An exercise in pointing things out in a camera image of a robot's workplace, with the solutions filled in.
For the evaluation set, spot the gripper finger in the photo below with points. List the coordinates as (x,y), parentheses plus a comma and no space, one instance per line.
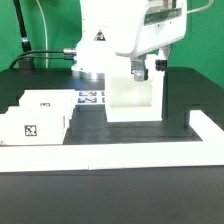
(163,56)
(138,68)

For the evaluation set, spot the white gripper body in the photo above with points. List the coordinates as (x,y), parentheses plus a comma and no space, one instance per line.
(147,25)

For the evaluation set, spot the white drawer cabinet box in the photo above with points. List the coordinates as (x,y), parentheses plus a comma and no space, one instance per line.
(127,100)

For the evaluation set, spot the white front drawer tray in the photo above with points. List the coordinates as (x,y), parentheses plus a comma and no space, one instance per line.
(23,126)

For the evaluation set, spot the white drawer tray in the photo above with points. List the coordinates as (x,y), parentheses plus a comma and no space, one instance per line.
(60,99)
(23,126)

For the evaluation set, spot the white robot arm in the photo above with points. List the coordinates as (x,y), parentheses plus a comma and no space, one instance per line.
(95,52)

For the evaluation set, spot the white rear drawer tray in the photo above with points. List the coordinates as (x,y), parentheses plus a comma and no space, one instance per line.
(60,99)

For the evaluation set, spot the fiducial marker sheet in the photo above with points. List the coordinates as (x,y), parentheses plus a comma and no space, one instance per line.
(91,97)

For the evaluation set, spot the black vertical pole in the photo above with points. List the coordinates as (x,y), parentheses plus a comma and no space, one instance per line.
(26,46)

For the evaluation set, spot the white U-shaped fence wall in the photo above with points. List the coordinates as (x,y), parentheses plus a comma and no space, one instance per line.
(207,151)

